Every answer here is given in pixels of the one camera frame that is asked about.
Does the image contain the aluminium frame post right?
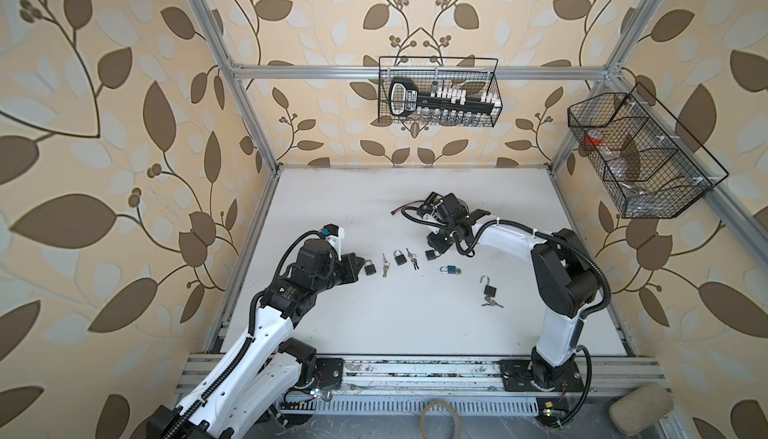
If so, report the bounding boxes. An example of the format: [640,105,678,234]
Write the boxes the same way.
[548,0,688,175]

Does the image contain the blue padlock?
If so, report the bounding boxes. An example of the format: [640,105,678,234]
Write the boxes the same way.
[440,265,462,275]

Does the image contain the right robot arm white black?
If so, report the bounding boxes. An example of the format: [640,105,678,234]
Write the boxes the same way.
[398,193,611,391]

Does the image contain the silver keys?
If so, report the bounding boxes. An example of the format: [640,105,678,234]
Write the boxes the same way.
[382,253,390,278]
[406,248,420,270]

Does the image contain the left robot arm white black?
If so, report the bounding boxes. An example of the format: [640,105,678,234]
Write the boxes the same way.
[144,224,365,438]

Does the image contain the wire basket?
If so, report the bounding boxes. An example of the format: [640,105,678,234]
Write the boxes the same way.
[377,55,503,128]
[567,83,729,219]

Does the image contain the silver keys on table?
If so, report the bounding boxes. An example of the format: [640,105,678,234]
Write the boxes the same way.
[382,253,390,278]

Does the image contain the beige foam roll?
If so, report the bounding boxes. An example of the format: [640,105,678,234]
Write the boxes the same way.
[608,383,674,436]

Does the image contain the rope ring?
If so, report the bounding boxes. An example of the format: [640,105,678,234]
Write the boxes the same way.
[418,400,463,439]

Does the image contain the back wire basket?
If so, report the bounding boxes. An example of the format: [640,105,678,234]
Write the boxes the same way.
[377,55,503,128]

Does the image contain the right wire basket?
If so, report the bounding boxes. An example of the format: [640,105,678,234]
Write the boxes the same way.
[567,83,729,219]

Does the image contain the aluminium frame post left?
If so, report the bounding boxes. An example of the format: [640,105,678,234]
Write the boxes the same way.
[187,0,279,176]

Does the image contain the black padlock with key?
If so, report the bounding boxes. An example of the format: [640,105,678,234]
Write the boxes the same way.
[393,250,407,266]

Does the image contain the red item in basket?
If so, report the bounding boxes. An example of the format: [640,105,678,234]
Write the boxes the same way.
[584,129,605,149]

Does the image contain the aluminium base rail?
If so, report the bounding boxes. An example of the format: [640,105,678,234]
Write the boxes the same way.
[277,355,669,417]

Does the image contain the aluminium back crossbar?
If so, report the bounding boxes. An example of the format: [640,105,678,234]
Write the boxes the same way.
[230,64,610,82]

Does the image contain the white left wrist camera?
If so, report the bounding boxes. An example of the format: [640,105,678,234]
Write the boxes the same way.
[320,224,345,258]

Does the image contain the aluminium frame post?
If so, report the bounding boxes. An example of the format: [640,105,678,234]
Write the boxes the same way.
[548,0,688,175]
[187,0,279,176]

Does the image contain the black padlock right open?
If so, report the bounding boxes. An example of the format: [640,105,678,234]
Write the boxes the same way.
[364,260,377,276]

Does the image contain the black tool set in basket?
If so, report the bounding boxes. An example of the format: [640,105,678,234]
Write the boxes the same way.
[384,77,503,118]

